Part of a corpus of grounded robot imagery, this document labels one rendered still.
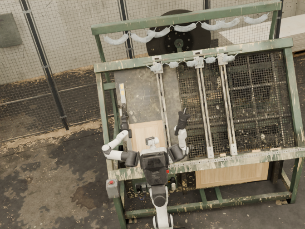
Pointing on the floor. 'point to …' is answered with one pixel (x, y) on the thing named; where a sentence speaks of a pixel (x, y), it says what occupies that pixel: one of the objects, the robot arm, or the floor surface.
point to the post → (120, 213)
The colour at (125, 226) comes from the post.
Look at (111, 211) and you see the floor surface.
